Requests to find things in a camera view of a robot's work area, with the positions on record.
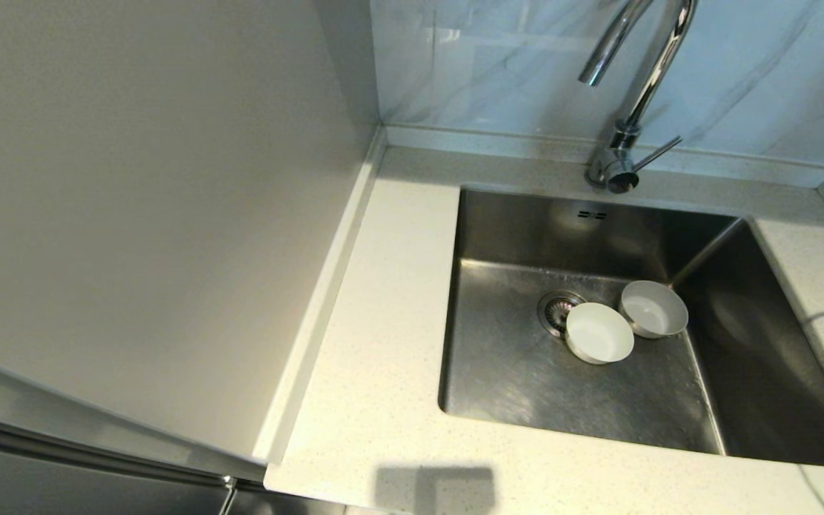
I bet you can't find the stainless steel refrigerator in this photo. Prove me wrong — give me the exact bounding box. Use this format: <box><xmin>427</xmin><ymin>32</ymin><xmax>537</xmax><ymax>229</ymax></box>
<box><xmin>0</xmin><ymin>347</ymin><xmax>345</xmax><ymax>515</ymax></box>

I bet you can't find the tall white side panel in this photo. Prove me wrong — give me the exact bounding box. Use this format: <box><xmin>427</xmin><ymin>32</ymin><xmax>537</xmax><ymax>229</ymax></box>
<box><xmin>0</xmin><ymin>0</ymin><xmax>388</xmax><ymax>463</ymax></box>

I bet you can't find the chrome gooseneck faucet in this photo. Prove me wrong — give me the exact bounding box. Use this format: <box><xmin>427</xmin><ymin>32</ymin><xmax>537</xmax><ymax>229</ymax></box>
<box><xmin>579</xmin><ymin>0</ymin><xmax>700</xmax><ymax>195</ymax></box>

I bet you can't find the round metal drain strainer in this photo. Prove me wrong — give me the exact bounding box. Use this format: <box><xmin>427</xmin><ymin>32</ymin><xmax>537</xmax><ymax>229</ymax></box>
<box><xmin>536</xmin><ymin>290</ymin><xmax>587</xmax><ymax>338</ymax></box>

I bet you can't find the white ceramic bowl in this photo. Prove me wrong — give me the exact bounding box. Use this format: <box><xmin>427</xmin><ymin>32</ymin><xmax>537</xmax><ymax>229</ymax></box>
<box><xmin>564</xmin><ymin>301</ymin><xmax>636</xmax><ymax>366</ymax></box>

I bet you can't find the stainless steel sink basin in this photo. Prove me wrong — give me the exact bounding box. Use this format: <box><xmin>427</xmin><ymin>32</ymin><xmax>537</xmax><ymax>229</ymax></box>
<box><xmin>438</xmin><ymin>187</ymin><xmax>824</xmax><ymax>469</ymax></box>

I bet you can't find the grey ceramic bowl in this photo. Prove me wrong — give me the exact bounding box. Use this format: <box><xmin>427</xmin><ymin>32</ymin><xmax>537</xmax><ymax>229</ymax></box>
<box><xmin>618</xmin><ymin>280</ymin><xmax>690</xmax><ymax>340</ymax></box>

